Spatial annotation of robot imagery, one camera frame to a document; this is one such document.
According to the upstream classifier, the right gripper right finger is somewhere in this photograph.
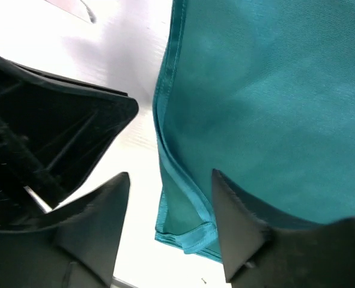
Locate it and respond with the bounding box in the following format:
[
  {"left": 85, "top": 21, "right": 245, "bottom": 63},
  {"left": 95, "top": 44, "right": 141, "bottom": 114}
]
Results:
[{"left": 211, "top": 170, "right": 355, "bottom": 287}]

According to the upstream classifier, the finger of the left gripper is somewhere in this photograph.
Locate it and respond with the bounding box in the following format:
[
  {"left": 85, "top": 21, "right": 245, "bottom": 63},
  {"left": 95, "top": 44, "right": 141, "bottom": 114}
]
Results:
[{"left": 0, "top": 57, "right": 139, "bottom": 225}]

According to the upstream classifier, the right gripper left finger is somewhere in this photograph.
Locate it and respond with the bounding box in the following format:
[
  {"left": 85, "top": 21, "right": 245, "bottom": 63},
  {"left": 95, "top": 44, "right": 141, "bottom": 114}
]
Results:
[{"left": 0, "top": 172, "right": 130, "bottom": 287}]

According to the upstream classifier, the teal cloth napkin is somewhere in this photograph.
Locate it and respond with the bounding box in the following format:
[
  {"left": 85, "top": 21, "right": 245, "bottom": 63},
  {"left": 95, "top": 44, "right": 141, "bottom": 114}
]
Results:
[{"left": 153, "top": 1, "right": 355, "bottom": 261}]

